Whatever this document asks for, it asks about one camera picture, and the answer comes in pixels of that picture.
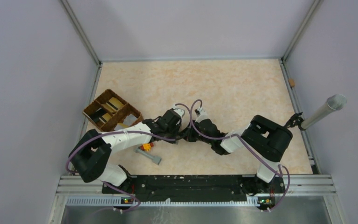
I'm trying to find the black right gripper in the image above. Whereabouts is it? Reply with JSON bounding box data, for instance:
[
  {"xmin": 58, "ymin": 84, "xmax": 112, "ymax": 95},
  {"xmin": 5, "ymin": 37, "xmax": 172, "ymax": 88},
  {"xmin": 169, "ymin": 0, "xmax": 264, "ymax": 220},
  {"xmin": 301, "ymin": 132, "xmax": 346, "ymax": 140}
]
[{"xmin": 178, "ymin": 119, "xmax": 213, "ymax": 145}]

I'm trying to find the brown woven divided basket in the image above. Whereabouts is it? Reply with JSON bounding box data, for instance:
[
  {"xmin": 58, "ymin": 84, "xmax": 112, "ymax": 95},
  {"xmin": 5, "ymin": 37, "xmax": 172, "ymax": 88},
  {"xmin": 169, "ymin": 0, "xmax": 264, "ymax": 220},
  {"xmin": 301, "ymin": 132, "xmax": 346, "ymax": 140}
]
[{"xmin": 83, "ymin": 89, "xmax": 144, "ymax": 132}]

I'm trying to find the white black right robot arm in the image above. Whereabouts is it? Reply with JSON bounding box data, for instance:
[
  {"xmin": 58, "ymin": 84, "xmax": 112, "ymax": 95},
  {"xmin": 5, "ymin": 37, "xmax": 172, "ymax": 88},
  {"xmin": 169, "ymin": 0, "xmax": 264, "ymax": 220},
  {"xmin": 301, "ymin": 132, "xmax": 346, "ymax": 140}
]
[{"xmin": 179, "ymin": 115, "xmax": 295, "ymax": 192}]

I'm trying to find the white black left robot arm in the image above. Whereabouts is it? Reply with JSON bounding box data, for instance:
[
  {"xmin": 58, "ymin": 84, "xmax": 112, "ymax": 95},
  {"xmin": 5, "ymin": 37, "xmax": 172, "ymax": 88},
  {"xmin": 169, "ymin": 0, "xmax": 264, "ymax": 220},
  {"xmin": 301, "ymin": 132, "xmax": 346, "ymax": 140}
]
[{"xmin": 67, "ymin": 107, "xmax": 185, "ymax": 193}]

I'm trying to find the gold card in basket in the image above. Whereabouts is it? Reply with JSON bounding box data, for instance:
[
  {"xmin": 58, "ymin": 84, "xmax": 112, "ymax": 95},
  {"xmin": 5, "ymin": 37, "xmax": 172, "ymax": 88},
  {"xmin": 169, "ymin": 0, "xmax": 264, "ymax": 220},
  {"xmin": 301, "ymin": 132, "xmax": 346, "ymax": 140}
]
[{"xmin": 102, "ymin": 97, "xmax": 124, "ymax": 113}]

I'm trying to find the black shiny credit card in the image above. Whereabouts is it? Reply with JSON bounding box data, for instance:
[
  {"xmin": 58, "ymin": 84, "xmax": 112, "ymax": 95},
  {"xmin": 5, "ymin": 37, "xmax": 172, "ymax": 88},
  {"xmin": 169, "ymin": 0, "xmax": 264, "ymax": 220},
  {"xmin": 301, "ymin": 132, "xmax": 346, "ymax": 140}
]
[{"xmin": 89, "ymin": 108, "xmax": 111, "ymax": 124}]

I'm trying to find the grey plastic toy bolt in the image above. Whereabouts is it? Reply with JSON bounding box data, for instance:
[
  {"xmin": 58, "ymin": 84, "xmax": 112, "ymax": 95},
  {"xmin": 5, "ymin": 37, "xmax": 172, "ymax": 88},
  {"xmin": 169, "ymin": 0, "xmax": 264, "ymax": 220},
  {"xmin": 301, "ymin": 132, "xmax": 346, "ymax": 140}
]
[{"xmin": 134, "ymin": 147, "xmax": 162, "ymax": 165}]

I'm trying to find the small wooden block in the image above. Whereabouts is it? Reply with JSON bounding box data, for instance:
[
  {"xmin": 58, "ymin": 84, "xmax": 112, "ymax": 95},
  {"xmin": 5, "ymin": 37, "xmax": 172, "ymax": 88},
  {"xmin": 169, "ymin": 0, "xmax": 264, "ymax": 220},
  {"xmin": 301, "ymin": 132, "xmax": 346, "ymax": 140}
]
[{"xmin": 288, "ymin": 79, "xmax": 295, "ymax": 87}]

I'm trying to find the silver metal tube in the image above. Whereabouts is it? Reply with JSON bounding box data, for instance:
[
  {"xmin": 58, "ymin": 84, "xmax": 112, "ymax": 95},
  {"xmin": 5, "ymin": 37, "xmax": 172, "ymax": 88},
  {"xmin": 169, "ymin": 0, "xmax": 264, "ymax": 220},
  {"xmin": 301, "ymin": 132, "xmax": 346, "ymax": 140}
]
[{"xmin": 300, "ymin": 94, "xmax": 347, "ymax": 130}]

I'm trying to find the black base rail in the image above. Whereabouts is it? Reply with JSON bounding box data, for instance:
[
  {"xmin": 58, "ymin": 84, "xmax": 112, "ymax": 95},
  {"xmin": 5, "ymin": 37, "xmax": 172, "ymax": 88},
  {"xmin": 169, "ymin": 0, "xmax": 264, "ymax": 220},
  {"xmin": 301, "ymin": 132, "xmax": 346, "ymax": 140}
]
[{"xmin": 102, "ymin": 175, "xmax": 285, "ymax": 202}]

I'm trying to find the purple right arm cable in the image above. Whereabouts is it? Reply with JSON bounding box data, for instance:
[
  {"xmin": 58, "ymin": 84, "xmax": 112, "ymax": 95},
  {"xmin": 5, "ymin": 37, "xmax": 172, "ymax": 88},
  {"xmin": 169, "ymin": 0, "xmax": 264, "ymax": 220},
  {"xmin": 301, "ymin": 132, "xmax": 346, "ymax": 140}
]
[{"xmin": 189, "ymin": 98, "xmax": 291, "ymax": 212}]

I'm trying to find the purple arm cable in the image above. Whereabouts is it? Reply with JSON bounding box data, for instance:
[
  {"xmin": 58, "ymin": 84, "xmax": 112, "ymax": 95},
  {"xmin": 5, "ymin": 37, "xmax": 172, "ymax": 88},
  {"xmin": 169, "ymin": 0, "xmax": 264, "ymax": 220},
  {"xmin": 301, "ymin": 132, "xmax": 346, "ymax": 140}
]
[
  {"xmin": 65, "ymin": 102, "xmax": 193, "ymax": 175},
  {"xmin": 189, "ymin": 98, "xmax": 291, "ymax": 212}
]

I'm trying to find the black clamp bracket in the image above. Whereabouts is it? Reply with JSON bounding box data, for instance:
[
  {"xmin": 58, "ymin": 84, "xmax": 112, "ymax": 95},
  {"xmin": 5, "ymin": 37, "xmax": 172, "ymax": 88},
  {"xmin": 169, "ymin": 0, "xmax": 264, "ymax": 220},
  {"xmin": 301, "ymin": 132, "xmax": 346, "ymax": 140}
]
[{"xmin": 284, "ymin": 112, "xmax": 304, "ymax": 128}]

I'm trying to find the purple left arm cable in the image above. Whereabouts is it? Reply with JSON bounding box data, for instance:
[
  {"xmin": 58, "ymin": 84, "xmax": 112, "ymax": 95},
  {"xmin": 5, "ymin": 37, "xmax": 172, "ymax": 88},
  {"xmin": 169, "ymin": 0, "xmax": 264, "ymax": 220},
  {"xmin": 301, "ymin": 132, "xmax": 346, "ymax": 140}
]
[{"xmin": 65, "ymin": 102, "xmax": 193, "ymax": 175}]

